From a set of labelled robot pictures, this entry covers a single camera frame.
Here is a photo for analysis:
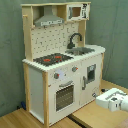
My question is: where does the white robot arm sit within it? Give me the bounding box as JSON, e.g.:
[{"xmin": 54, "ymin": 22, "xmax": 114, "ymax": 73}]
[{"xmin": 96, "ymin": 88, "xmax": 128, "ymax": 112}]

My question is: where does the grey range hood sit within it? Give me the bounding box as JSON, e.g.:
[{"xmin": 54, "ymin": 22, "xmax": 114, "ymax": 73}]
[{"xmin": 34, "ymin": 6, "xmax": 64, "ymax": 27}]

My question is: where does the grey toy sink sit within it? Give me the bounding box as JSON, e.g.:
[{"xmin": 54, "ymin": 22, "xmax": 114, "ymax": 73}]
[{"xmin": 65, "ymin": 47, "xmax": 95, "ymax": 56}]

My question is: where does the red stove knob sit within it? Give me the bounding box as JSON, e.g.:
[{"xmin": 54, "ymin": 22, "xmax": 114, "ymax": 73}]
[
  {"xmin": 54, "ymin": 73, "xmax": 60, "ymax": 79},
  {"xmin": 71, "ymin": 66, "xmax": 79, "ymax": 73}
]

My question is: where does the right red stove knob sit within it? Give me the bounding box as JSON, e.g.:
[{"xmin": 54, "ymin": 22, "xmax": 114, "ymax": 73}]
[{"xmin": 71, "ymin": 66, "xmax": 79, "ymax": 73}]

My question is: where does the black toy faucet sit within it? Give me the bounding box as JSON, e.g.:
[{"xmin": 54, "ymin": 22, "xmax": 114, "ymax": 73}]
[{"xmin": 67, "ymin": 33, "xmax": 82, "ymax": 49}]

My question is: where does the white oven door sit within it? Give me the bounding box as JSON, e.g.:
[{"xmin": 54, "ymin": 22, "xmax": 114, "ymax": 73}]
[{"xmin": 49, "ymin": 80, "xmax": 80, "ymax": 124}]

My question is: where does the left red stove knob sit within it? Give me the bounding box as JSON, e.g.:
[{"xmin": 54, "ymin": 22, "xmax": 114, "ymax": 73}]
[{"xmin": 54, "ymin": 73, "xmax": 60, "ymax": 79}]

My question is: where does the black toy stovetop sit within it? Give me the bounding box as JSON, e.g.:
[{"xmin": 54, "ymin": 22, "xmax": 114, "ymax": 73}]
[{"xmin": 34, "ymin": 53, "xmax": 71, "ymax": 66}]

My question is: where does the wooden toy kitchen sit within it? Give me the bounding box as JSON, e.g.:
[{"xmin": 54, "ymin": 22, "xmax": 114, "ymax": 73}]
[{"xmin": 22, "ymin": 2, "xmax": 105, "ymax": 128}]

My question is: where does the toy microwave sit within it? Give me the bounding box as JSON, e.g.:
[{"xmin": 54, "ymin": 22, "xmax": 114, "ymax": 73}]
[{"xmin": 67, "ymin": 4, "xmax": 89, "ymax": 21}]

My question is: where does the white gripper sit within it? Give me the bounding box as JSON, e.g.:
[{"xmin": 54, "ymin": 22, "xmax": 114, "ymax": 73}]
[{"xmin": 96, "ymin": 88, "xmax": 126, "ymax": 112}]

